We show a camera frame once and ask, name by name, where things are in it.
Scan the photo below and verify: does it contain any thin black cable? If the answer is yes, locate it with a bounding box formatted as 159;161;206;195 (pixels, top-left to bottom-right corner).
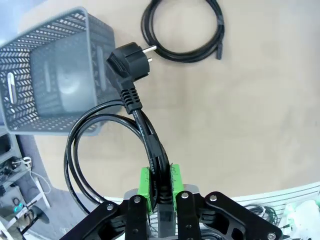
140;0;226;63

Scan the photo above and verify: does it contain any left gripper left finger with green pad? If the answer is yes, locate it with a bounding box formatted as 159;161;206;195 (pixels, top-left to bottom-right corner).
59;166;154;240

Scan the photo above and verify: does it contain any black round stand base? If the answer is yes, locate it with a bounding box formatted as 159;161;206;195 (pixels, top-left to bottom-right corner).
24;206;51;226

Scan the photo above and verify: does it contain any gray plastic lattice basket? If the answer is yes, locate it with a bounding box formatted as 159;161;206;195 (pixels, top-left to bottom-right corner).
0;6;116;137

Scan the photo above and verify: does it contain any black cable bundle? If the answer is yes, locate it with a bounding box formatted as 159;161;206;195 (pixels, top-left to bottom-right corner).
242;203;286;226

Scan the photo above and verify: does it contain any gray equipment rack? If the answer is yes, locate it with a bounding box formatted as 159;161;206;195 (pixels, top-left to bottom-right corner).
0;132;33;201

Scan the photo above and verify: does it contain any black power cable round plug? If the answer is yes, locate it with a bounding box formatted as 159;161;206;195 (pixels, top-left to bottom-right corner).
63;42;174;218

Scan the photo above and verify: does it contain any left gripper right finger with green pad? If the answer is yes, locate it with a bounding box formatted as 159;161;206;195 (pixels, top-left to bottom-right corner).
171;164;283;240

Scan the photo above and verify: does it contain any white device with green light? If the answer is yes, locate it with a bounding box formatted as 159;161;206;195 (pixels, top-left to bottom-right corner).
283;199;320;236

